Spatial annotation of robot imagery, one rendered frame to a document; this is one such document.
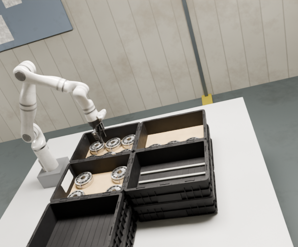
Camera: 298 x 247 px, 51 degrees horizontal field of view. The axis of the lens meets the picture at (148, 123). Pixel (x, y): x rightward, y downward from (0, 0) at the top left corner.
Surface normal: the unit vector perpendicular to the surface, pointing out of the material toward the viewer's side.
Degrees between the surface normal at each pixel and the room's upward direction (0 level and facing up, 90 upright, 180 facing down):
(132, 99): 90
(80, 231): 0
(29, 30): 90
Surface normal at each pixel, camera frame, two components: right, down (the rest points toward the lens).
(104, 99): -0.09, 0.54
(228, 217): -0.30, -0.81
